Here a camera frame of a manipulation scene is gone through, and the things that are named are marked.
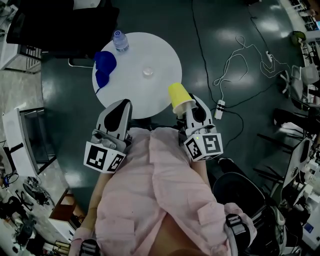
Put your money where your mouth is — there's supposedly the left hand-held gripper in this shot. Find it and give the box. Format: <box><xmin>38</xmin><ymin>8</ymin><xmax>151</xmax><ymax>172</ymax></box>
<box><xmin>83</xmin><ymin>99</ymin><xmax>133</xmax><ymax>174</ymax></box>

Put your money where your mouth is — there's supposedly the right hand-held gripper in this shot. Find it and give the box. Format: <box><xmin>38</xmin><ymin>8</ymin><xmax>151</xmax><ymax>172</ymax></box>
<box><xmin>183</xmin><ymin>93</ymin><xmax>224</xmax><ymax>163</ymax></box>

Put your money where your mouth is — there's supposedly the yellow plastic cup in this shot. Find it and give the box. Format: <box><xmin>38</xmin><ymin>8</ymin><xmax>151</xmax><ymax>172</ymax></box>
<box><xmin>167</xmin><ymin>82</ymin><xmax>197</xmax><ymax>120</ymax></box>

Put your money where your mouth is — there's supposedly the person's right forearm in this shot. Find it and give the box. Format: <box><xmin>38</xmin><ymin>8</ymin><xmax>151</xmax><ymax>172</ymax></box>
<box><xmin>191</xmin><ymin>159</ymin><xmax>213</xmax><ymax>188</ymax></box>

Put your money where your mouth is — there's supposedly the person's left forearm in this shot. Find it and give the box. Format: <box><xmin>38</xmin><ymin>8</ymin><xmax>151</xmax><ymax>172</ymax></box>
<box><xmin>79</xmin><ymin>172</ymin><xmax>113</xmax><ymax>231</ymax></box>

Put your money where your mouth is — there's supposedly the blue cloth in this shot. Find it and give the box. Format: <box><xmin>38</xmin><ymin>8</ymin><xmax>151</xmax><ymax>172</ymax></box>
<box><xmin>93</xmin><ymin>50</ymin><xmax>118</xmax><ymax>95</ymax></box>

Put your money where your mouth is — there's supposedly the clear plastic water bottle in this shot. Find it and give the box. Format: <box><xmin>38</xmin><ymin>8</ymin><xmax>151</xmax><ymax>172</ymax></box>
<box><xmin>112</xmin><ymin>29</ymin><xmax>130</xmax><ymax>53</ymax></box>

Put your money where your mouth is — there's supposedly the person's pink shirt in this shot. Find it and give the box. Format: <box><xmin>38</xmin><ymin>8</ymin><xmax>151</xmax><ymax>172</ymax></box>
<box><xmin>71</xmin><ymin>127</ymin><xmax>258</xmax><ymax>256</ymax></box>

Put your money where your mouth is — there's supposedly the white side table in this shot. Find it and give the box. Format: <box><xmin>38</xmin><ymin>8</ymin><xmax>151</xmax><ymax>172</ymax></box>
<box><xmin>1</xmin><ymin>107</ymin><xmax>57</xmax><ymax>178</ymax></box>

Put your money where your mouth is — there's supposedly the brown wooden cabinet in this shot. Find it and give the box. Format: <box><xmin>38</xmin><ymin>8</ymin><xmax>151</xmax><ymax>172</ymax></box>
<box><xmin>49</xmin><ymin>189</ymin><xmax>86</xmax><ymax>226</ymax></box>

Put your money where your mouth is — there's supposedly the white swivel chair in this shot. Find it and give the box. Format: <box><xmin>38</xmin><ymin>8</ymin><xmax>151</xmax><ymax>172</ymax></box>
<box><xmin>278</xmin><ymin>63</ymin><xmax>320</xmax><ymax>98</ymax></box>

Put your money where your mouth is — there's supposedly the black office chair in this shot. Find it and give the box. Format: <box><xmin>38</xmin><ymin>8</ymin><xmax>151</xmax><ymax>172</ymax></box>
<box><xmin>6</xmin><ymin>0</ymin><xmax>121</xmax><ymax>68</ymax></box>

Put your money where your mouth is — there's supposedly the black equipment pile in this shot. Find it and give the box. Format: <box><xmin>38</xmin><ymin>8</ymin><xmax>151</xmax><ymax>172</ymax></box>
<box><xmin>0</xmin><ymin>174</ymin><xmax>55</xmax><ymax>251</ymax></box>

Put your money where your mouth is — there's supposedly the green bag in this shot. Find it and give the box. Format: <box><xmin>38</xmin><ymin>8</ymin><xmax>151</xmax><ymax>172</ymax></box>
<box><xmin>291</xmin><ymin>30</ymin><xmax>307</xmax><ymax>46</ymax></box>

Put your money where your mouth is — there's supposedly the white cable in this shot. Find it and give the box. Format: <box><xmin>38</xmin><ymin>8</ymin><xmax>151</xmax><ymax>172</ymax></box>
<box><xmin>213</xmin><ymin>35</ymin><xmax>292</xmax><ymax>101</ymax></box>

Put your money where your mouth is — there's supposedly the black cable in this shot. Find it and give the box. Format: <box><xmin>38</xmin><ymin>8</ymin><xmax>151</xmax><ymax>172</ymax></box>
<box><xmin>191</xmin><ymin>0</ymin><xmax>218</xmax><ymax>111</ymax></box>
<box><xmin>221</xmin><ymin>108</ymin><xmax>245</xmax><ymax>156</ymax></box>

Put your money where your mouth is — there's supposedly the black handle tool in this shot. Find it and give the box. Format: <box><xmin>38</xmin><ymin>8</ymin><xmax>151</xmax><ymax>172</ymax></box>
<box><xmin>9</xmin><ymin>142</ymin><xmax>25</xmax><ymax>153</ymax></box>

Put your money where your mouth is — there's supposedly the person's right shoulder strap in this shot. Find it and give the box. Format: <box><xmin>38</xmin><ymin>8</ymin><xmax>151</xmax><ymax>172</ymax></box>
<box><xmin>224</xmin><ymin>213</ymin><xmax>251</xmax><ymax>256</ymax></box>

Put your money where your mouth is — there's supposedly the person's shoulder strap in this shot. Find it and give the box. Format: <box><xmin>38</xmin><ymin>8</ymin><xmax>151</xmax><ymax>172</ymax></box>
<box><xmin>78</xmin><ymin>238</ymin><xmax>101</xmax><ymax>256</ymax></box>
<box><xmin>224</xmin><ymin>213</ymin><xmax>251</xmax><ymax>256</ymax></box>

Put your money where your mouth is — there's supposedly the white metal-frame table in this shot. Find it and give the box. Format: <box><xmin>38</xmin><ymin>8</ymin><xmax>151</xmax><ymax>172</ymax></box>
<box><xmin>0</xmin><ymin>43</ymin><xmax>42</xmax><ymax>75</ymax></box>

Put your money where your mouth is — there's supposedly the person's left shoulder strap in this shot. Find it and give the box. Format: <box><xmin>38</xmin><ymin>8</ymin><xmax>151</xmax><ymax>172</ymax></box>
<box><xmin>78</xmin><ymin>238</ymin><xmax>101</xmax><ymax>256</ymax></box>

